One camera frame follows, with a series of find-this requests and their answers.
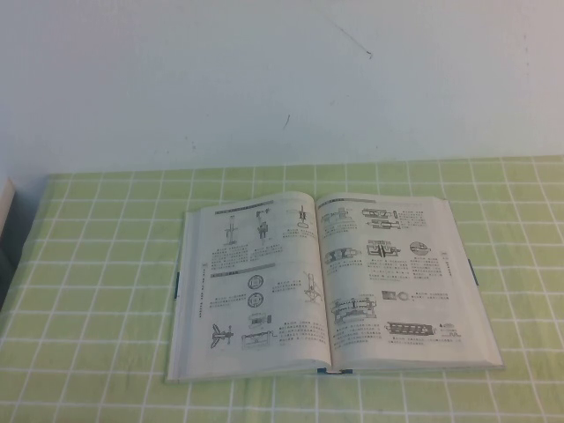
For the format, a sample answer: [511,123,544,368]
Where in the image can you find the green checked tablecloth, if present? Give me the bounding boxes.
[0,154,564,423]

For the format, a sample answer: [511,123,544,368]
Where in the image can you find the technical book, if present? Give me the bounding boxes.
[165,191,505,382]

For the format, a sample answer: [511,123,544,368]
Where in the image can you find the beige board panel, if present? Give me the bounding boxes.
[0,176,19,248]

